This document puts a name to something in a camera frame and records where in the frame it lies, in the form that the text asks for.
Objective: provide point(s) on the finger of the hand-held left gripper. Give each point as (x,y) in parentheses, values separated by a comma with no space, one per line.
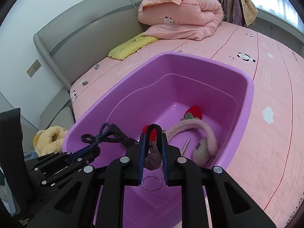
(80,154)
(59,173)

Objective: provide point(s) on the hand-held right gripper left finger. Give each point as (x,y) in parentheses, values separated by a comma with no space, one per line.
(141,156)

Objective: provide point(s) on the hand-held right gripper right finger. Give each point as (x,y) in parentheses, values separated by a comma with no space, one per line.
(164,156)

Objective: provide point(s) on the silver bangle with slider beads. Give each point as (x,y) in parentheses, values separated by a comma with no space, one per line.
(142,183)

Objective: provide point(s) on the purple plastic basin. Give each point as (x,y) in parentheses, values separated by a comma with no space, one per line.
(190,87)

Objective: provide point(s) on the thin plain silver bangle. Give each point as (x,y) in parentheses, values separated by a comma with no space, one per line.
(162,173)

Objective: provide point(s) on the pearl hair clip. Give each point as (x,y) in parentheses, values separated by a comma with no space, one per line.
(186,147)

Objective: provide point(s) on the yellow plush toy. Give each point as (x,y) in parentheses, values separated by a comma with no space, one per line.
(48,140)

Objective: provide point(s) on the beige plush hair clip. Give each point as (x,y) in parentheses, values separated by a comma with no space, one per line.
(201,152)

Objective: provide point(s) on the grey padded bed side panel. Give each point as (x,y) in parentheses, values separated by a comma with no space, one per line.
(54,114)

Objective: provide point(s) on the pink fuzzy strawberry headband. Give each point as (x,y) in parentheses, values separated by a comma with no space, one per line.
(204,128)

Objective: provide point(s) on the yellow pillow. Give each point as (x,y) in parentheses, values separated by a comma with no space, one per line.
(128,47)

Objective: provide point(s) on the grey padded headboard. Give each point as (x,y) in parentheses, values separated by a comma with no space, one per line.
(95,28)

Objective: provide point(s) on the pink printed bed sheet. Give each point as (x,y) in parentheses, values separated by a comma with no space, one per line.
(273,87)

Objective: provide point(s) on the folded pink quilt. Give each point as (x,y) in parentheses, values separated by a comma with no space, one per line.
(190,7)

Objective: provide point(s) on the dark chair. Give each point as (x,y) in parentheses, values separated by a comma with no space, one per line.
(226,7)

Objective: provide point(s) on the purple knitted garment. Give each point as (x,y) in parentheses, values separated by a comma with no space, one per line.
(234,4)

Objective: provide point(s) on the beige fleece garment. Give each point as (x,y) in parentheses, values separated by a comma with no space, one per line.
(249,7)

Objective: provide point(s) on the wall socket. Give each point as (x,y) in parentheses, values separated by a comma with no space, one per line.
(33,68)

